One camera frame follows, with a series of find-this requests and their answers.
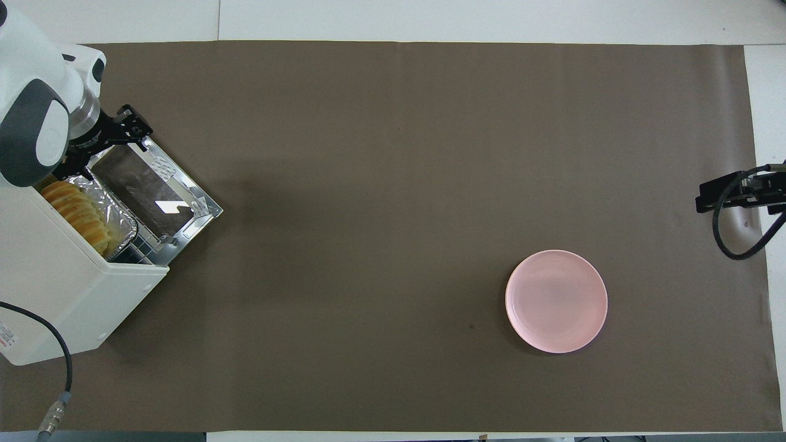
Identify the glass oven door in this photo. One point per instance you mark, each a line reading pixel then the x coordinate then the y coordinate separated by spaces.
pixel 156 190

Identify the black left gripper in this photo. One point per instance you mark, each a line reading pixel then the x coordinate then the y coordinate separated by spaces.
pixel 95 136

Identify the golden ridged bread loaf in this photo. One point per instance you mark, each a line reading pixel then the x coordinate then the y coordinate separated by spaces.
pixel 77 212

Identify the pink round plate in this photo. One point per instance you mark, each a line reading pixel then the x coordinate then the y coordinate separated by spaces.
pixel 556 301

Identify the aluminium foil tray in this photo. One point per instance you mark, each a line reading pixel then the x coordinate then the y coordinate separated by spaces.
pixel 120 218

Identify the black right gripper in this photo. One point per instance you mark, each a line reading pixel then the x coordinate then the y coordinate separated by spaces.
pixel 767 190

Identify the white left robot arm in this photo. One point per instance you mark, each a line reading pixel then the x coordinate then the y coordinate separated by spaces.
pixel 31 73

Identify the cream toaster oven body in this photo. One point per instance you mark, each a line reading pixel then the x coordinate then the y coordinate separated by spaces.
pixel 61 288

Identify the brown table mat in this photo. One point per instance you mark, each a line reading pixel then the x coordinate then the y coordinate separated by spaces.
pixel 399 184

